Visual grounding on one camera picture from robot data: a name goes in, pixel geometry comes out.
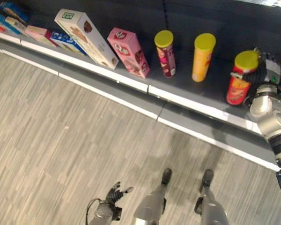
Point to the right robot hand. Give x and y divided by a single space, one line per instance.
265 66

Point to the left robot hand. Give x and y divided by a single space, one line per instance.
115 192

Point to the red chips can yellow lid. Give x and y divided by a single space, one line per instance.
241 78

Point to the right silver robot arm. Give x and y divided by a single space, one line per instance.
271 117

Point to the left silver robot leg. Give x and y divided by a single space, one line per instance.
152 204

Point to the silver robot leg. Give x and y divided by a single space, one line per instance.
152 204
209 204

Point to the right silver robot leg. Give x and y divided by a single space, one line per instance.
209 204

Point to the grey lower shelf board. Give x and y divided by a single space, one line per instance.
131 98

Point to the maroon chips can yellow lid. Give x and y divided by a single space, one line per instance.
165 55

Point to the grey shelf with white edge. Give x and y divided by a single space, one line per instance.
140 77

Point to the pink cookie box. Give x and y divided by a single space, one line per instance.
129 52

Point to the tall white cookie box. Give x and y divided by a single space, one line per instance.
86 37

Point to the blue cookie box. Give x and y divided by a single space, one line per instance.
66 42

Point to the pink and cream snack box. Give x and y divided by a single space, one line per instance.
39 34

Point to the light blue snack box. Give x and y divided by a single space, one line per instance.
2 22

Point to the dark blue snack box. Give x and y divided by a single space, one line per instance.
14 11

